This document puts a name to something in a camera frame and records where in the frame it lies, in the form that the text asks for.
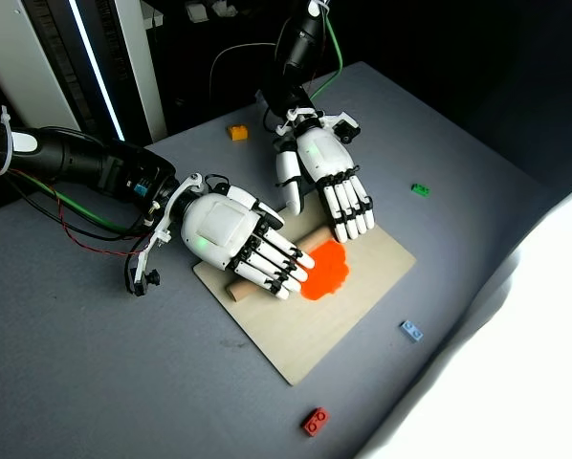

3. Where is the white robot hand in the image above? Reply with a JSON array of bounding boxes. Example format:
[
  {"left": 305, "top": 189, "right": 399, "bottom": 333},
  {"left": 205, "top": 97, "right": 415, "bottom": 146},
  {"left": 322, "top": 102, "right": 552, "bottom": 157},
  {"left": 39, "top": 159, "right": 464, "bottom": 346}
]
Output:
[
  {"left": 179, "top": 184, "right": 317, "bottom": 302},
  {"left": 274, "top": 126, "right": 377, "bottom": 243}
]

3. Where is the wooden rolling pin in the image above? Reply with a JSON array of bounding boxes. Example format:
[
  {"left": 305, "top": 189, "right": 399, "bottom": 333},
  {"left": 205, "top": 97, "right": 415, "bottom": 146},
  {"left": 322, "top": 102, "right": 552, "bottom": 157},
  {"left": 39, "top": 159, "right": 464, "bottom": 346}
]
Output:
[{"left": 225, "top": 227, "right": 334, "bottom": 304}]

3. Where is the orange play dough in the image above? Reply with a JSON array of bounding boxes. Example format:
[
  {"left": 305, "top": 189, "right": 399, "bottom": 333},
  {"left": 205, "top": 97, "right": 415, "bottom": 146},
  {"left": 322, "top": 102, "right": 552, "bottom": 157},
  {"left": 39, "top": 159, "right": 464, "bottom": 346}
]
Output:
[{"left": 298, "top": 238, "right": 352, "bottom": 301}]

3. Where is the light wooden board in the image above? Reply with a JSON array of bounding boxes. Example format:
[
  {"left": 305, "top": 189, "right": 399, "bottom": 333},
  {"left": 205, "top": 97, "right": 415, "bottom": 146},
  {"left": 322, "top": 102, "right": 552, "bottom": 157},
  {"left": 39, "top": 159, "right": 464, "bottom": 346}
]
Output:
[{"left": 192, "top": 190, "right": 418, "bottom": 387}]

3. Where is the white body column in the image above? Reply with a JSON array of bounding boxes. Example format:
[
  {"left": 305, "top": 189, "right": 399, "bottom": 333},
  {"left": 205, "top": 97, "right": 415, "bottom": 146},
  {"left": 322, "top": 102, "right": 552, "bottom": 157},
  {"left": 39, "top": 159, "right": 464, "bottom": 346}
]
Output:
[{"left": 113, "top": 0, "right": 167, "bottom": 143}]

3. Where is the white light strip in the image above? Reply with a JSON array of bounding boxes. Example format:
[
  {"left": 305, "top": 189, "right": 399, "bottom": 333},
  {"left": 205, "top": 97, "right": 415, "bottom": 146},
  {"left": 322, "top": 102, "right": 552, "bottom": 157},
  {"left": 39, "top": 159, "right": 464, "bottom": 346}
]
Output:
[{"left": 68, "top": 0, "right": 125, "bottom": 142}]

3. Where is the light blue toy brick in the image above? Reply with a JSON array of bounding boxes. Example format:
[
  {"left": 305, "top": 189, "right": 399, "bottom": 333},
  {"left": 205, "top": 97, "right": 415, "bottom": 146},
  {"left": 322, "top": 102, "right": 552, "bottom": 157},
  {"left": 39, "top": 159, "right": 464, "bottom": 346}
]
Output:
[{"left": 400, "top": 319, "right": 425, "bottom": 343}]

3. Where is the grey table cloth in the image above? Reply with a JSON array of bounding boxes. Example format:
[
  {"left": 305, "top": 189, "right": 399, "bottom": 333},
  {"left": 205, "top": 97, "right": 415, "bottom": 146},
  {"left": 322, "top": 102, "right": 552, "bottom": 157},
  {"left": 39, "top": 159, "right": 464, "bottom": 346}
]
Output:
[{"left": 0, "top": 60, "right": 569, "bottom": 459}]

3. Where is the red toy brick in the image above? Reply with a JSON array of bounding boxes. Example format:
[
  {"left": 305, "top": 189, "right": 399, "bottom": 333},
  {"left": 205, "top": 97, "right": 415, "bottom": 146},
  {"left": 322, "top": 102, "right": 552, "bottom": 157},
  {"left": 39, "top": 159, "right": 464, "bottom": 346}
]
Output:
[{"left": 300, "top": 406, "right": 331, "bottom": 438}]

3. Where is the white side panel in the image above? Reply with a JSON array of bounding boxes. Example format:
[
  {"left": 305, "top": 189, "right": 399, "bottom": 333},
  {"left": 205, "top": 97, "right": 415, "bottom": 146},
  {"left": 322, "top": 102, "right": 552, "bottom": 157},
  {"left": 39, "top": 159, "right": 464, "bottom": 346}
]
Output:
[{"left": 0, "top": 0, "right": 82, "bottom": 131}]

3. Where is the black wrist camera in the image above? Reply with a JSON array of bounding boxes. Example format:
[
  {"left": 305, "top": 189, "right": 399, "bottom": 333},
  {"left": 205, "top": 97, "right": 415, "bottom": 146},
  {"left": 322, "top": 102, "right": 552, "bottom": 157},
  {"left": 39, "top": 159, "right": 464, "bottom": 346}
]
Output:
[
  {"left": 124, "top": 248, "right": 163, "bottom": 297},
  {"left": 331, "top": 112, "right": 363, "bottom": 144}
]

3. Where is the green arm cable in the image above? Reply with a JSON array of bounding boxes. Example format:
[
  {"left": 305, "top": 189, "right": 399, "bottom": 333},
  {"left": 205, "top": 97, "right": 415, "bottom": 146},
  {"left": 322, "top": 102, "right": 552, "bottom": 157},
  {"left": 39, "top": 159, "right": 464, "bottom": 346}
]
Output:
[
  {"left": 308, "top": 15, "right": 345, "bottom": 102},
  {"left": 26, "top": 178, "right": 125, "bottom": 231}
]

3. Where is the red twisted cable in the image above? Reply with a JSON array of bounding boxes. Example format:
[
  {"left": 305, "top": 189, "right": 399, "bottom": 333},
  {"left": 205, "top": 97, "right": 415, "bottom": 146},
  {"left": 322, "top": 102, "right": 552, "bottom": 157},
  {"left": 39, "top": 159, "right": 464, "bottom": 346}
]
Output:
[{"left": 0, "top": 166, "right": 153, "bottom": 258}]

